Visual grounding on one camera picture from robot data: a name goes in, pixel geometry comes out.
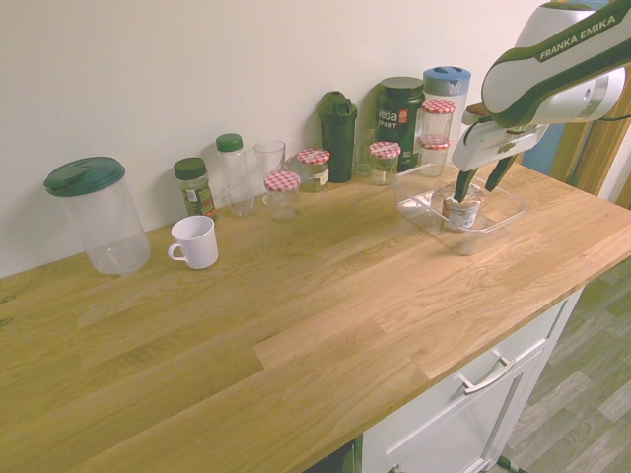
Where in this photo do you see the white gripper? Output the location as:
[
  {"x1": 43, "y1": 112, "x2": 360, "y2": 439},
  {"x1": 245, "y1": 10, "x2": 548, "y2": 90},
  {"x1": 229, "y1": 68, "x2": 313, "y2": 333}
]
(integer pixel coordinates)
[{"x1": 452, "y1": 119, "x2": 547, "y2": 205}]

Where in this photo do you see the cereal cup with foil lid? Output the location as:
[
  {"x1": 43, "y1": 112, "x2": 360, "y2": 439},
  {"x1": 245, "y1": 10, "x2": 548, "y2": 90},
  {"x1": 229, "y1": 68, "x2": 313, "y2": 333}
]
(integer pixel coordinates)
[{"x1": 441, "y1": 182, "x2": 487, "y2": 233}]

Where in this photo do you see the clear plastic container tray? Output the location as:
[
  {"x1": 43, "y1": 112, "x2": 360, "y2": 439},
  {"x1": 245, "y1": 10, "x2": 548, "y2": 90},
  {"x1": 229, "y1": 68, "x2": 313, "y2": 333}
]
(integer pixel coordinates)
[{"x1": 393, "y1": 164, "x2": 530, "y2": 257}]

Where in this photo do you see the empty jar red checkered lid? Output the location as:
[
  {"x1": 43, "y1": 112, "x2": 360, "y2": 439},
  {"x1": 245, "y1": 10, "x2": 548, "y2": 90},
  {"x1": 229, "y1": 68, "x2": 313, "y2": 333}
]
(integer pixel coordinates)
[
  {"x1": 417, "y1": 138, "x2": 452, "y2": 178},
  {"x1": 262, "y1": 170, "x2": 302, "y2": 223},
  {"x1": 420, "y1": 99, "x2": 456, "y2": 144},
  {"x1": 368, "y1": 141, "x2": 401, "y2": 187}
]

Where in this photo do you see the clear pitcher blue lid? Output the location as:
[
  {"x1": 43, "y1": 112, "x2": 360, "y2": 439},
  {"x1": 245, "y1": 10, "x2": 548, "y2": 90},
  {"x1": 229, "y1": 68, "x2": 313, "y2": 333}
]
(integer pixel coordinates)
[{"x1": 422, "y1": 65, "x2": 473, "y2": 167}]

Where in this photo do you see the dark Vega Sport tub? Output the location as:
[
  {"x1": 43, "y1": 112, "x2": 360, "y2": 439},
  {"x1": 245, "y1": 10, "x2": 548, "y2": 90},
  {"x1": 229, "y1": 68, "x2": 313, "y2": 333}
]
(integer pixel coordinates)
[{"x1": 375, "y1": 76, "x2": 426, "y2": 173}]

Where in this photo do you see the short clear drinking glass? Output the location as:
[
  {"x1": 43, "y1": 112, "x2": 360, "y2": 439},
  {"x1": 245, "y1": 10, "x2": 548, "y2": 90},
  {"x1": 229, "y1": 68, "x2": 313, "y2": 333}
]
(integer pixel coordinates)
[{"x1": 351, "y1": 128, "x2": 378, "y2": 176}]

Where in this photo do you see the dark green shaker bottle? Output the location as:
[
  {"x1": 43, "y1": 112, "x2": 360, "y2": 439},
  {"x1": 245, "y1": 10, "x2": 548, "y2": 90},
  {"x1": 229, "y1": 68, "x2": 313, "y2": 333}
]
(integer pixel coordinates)
[{"x1": 317, "y1": 90, "x2": 358, "y2": 184}]

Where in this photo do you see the labelled jar red checkered lid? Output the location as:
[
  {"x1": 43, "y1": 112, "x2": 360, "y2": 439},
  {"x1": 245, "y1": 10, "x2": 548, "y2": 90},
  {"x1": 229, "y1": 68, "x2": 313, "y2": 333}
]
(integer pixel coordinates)
[{"x1": 295, "y1": 148, "x2": 331, "y2": 194}]

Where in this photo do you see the tall clear drinking glass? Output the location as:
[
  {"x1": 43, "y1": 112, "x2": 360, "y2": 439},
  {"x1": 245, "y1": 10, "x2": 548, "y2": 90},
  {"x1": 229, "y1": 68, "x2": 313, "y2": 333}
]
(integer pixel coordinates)
[{"x1": 253, "y1": 139, "x2": 287, "y2": 198}]

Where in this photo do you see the white kitchen cabinet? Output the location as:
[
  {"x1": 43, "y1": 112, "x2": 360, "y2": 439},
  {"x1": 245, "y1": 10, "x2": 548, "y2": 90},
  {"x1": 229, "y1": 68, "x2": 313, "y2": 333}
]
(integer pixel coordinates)
[{"x1": 362, "y1": 288, "x2": 586, "y2": 473}]

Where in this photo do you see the clear bottle green cap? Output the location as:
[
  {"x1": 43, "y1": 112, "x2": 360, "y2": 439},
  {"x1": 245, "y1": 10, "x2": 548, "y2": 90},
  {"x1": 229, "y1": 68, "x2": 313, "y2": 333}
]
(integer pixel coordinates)
[{"x1": 215, "y1": 133, "x2": 257, "y2": 219}]

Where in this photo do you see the spice jar dark lid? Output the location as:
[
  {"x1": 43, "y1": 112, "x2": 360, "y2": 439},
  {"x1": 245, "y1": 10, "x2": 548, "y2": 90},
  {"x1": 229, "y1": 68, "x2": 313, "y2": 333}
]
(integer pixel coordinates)
[{"x1": 173, "y1": 157, "x2": 219, "y2": 223}]

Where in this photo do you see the white mug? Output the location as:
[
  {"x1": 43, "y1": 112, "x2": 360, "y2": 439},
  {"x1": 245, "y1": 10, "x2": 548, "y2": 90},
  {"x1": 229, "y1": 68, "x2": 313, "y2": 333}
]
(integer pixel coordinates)
[{"x1": 167, "y1": 215, "x2": 220, "y2": 271}]

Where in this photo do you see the large clear canister green lid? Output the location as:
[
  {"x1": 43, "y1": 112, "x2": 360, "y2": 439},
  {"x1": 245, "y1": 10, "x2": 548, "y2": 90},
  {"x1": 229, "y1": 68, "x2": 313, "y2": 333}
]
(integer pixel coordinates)
[{"x1": 42, "y1": 156, "x2": 152, "y2": 276}]

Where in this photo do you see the wooden door frame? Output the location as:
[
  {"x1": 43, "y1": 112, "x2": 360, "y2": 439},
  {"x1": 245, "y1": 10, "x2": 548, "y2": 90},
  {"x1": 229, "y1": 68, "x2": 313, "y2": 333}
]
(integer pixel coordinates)
[{"x1": 541, "y1": 73, "x2": 631, "y2": 201}]

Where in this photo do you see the silver drawer handle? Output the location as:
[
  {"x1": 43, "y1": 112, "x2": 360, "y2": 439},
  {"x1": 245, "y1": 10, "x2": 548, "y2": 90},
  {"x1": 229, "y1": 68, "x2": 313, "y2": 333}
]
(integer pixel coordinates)
[{"x1": 456, "y1": 350, "x2": 517, "y2": 396}]

